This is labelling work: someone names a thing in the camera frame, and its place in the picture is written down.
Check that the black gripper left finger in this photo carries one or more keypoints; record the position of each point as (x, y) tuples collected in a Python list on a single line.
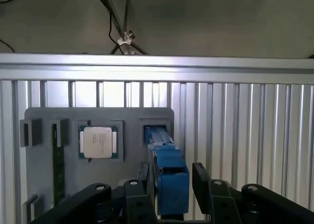
[(115, 204)]

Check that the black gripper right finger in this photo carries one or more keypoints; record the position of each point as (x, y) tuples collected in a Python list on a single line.
[(235, 204)]

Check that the grey parts rack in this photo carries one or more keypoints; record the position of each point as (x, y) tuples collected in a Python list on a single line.
[(103, 165)]

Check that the silver CPU chip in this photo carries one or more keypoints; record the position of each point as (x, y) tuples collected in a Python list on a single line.
[(97, 142)]

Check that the green RAM stick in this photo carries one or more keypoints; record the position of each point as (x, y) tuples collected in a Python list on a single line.
[(58, 165)]

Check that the black tripod stand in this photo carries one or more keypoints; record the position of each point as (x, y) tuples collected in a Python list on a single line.
[(123, 28)]

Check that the aluminium table frame rail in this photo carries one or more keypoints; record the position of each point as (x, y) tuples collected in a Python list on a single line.
[(157, 68)]

